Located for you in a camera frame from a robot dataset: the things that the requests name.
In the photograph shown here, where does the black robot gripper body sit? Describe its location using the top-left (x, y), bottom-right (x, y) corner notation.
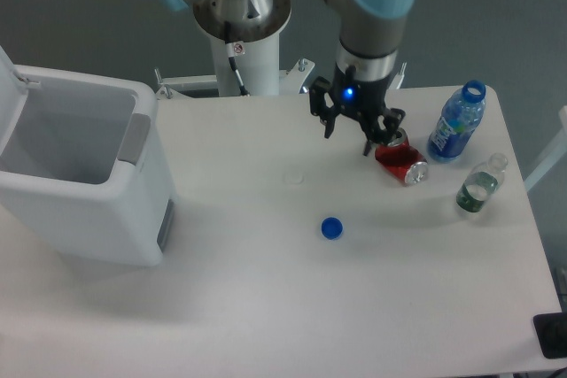
top-left (332, 66), bottom-right (390, 123)

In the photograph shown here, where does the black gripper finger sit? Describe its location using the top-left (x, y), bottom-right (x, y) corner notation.
top-left (308, 77), bottom-right (340, 139)
top-left (361, 108), bottom-right (406, 157)

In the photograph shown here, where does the white trash can body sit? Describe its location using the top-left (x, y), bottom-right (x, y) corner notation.
top-left (1, 66), bottom-right (176, 266)

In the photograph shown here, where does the white trash can lid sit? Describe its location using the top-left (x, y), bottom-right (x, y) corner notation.
top-left (0, 49), bottom-right (29, 150)

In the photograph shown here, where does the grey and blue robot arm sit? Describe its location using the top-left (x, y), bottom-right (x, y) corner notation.
top-left (164, 0), bottom-right (415, 147)

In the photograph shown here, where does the crushed red soda can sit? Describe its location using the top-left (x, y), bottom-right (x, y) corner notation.
top-left (375, 127), bottom-right (429, 186)

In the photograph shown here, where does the white bottle cap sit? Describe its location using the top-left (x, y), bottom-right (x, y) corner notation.
top-left (283, 168), bottom-right (305, 185)

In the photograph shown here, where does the blue bottle cap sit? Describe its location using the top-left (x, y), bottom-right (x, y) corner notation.
top-left (320, 217), bottom-right (344, 240)

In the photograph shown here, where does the blue plastic drink bottle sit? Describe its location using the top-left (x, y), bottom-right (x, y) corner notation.
top-left (427, 80), bottom-right (486, 163)

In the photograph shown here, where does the clear bottle with green label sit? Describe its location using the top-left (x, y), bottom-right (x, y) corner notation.
top-left (455, 153), bottom-right (509, 213)

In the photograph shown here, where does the black device at table edge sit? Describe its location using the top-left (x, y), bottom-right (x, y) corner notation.
top-left (532, 312), bottom-right (566, 359)

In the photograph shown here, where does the white metal base frame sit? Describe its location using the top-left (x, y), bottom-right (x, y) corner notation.
top-left (152, 57), bottom-right (408, 100)

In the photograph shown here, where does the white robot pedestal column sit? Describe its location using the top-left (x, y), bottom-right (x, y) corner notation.
top-left (208, 35), bottom-right (280, 97)

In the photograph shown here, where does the black cable on pedestal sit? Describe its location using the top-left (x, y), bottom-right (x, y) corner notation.
top-left (223, 19), bottom-right (252, 97)

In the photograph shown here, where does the white post at right edge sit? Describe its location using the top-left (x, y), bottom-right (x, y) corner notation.
top-left (524, 106), bottom-right (566, 192)

